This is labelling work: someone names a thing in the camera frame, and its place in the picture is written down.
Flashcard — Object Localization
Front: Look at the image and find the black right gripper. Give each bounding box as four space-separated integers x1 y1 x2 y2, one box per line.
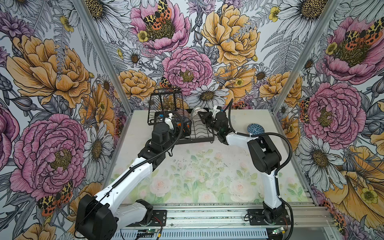
197 111 221 133

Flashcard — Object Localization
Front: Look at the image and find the red patterned ceramic bowl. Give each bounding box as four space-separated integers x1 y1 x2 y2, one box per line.
177 109 190 118

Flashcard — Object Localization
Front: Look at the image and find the white brown lattice bowl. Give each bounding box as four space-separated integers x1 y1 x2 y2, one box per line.
191 107 207 121

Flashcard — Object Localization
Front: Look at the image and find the dark blue patterned bowl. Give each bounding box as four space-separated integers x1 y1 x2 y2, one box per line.
247 124 265 135

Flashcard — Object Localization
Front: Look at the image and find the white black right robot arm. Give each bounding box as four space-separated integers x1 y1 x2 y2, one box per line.
198 111 294 225

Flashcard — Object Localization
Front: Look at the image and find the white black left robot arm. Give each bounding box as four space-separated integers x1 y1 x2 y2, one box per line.
74 111 184 240

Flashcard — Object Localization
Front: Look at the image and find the green circuit board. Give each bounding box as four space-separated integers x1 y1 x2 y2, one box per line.
138 229 160 235

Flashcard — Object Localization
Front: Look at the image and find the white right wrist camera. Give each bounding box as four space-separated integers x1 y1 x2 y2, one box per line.
212 106 222 118

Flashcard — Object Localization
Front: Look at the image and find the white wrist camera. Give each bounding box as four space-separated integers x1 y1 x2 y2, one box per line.
164 113 174 131
212 106 222 118

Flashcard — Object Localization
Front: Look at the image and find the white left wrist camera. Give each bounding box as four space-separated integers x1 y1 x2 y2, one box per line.
164 113 174 131

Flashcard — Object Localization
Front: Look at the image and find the black wire dish rack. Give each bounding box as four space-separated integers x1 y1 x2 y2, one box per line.
148 88 215 144

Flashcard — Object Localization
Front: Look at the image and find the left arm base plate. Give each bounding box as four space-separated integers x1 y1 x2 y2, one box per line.
149 210 168 227

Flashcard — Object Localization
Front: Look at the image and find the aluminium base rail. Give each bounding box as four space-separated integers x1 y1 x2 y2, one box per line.
111 204 342 240

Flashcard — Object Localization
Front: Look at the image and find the right aluminium corner post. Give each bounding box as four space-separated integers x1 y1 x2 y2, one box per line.
271 0 343 113

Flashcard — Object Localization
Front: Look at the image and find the aluminium corner post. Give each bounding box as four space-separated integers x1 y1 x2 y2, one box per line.
70 0 134 115
271 0 343 113

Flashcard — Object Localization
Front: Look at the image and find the left aluminium corner post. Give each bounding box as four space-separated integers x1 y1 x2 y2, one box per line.
70 0 134 115

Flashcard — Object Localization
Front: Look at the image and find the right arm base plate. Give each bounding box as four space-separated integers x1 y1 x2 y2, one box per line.
244 209 291 226

